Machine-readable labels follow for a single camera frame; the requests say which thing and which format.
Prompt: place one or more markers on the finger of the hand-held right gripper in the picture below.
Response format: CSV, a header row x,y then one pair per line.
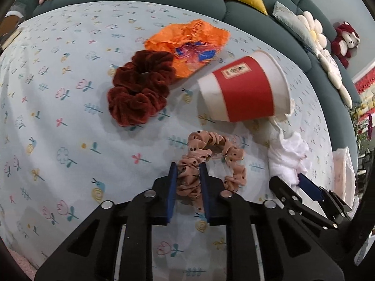
x,y
290,200
310,188

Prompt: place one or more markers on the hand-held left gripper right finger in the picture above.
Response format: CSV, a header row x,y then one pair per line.
x,y
204,194

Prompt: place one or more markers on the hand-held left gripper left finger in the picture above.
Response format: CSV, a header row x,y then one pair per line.
x,y
172,194

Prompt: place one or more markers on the white tissue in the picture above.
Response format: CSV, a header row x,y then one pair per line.
x,y
288,152

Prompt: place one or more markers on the pink dotted scrunchie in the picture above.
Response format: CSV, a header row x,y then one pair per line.
x,y
231,158

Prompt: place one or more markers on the red paper cup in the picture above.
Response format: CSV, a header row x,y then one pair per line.
x,y
246,90

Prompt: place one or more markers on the dark red velvet scrunchie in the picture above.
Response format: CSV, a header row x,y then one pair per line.
x,y
137,87

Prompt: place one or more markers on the large cream flower cushion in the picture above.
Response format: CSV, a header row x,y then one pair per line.
x,y
337,79

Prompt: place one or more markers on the floral printed tablecloth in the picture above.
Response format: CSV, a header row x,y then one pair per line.
x,y
73,108

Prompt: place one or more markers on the red teddy bear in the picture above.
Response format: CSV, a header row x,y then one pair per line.
x,y
345,42

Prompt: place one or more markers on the orange crumpled wrapper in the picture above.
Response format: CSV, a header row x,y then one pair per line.
x,y
181,42

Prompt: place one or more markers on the grey-blue embroidered pillow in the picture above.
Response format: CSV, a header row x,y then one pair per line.
x,y
293,23

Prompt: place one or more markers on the dark book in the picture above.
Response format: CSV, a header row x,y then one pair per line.
x,y
10,39

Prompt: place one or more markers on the round wooden stool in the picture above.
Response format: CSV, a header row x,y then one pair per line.
x,y
11,17

